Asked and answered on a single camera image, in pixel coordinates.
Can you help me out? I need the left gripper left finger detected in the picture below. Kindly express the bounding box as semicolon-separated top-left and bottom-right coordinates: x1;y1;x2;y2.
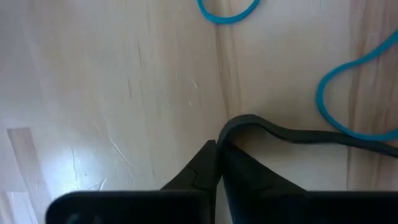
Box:
160;139;222;191

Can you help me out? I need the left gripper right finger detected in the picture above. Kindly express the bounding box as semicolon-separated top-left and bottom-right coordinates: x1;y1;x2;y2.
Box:
220;143;307;224

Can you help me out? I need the wide black rubber band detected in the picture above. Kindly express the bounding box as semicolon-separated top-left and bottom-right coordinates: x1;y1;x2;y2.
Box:
216;113;398;157

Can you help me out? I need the teal rubber band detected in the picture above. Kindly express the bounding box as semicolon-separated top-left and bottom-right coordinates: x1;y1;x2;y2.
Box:
196;0;262;26
315;29;398;142

